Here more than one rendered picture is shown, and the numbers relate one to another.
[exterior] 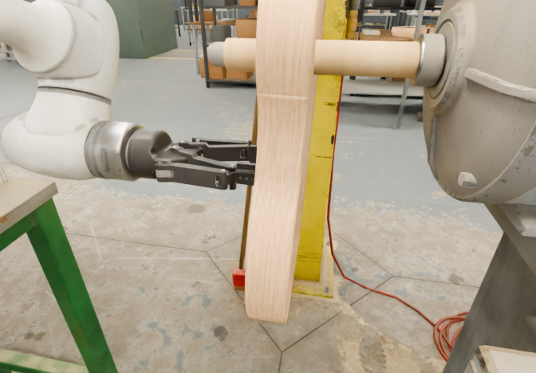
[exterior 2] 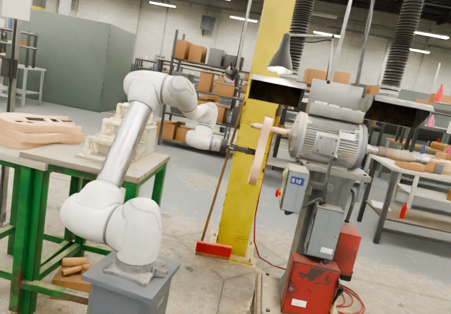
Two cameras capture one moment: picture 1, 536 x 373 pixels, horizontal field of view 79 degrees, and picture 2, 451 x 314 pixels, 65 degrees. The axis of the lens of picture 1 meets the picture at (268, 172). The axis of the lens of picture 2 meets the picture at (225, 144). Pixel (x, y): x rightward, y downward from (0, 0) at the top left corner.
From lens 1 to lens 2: 1.64 m
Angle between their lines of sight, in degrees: 19
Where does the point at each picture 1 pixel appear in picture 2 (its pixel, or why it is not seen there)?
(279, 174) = (262, 146)
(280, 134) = (263, 139)
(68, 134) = (207, 136)
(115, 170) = (217, 146)
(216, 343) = (188, 272)
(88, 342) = not seen: hidden behind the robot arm
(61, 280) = (158, 194)
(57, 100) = (205, 128)
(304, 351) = (235, 281)
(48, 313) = not seen: hidden behind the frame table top
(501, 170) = (294, 146)
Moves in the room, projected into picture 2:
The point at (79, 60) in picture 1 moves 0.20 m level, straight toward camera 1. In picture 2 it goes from (213, 120) to (231, 127)
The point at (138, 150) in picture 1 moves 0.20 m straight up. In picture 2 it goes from (224, 142) to (230, 109)
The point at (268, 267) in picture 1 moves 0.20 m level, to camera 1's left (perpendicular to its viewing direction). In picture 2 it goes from (258, 162) to (221, 155)
